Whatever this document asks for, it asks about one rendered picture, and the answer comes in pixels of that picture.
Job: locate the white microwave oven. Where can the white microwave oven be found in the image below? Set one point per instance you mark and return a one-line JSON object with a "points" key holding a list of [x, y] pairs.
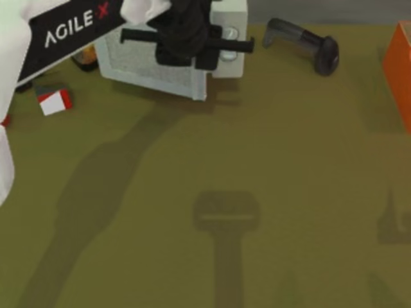
{"points": [[151, 69]]}

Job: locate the black and gray barcode scanner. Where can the black and gray barcode scanner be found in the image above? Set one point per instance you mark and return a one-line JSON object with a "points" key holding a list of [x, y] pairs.
{"points": [[316, 48]]}

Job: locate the dark brown bottle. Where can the dark brown bottle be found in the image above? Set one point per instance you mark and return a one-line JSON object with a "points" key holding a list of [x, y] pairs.
{"points": [[86, 60]]}

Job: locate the red, white and gray small box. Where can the red, white and gray small box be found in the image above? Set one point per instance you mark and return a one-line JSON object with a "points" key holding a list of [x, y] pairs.
{"points": [[53, 101]]}

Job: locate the orange box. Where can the orange box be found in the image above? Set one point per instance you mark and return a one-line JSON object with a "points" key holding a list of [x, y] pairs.
{"points": [[399, 77]]}

